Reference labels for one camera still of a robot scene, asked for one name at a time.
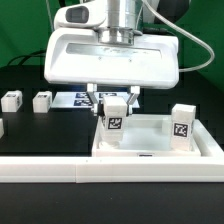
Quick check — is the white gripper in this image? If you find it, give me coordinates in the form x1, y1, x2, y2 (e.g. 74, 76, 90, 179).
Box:
44, 1, 179, 116

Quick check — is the white square table top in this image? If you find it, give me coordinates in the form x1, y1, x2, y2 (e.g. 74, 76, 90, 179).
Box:
92, 114, 201, 157

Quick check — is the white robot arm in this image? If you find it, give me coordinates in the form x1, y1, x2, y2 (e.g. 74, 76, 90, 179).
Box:
44, 0, 179, 113

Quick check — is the marker plate with tags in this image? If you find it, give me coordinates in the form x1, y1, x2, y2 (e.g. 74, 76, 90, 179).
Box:
51, 92, 129, 109

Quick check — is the white block at left edge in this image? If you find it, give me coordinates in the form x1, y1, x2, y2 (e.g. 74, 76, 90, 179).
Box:
0, 118, 4, 139

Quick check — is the white L-shaped obstacle fence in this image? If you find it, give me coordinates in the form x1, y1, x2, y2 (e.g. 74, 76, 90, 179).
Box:
0, 121, 224, 183

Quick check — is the black cable bundle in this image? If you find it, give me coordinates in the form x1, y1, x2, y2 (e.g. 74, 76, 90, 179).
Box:
6, 49, 51, 68

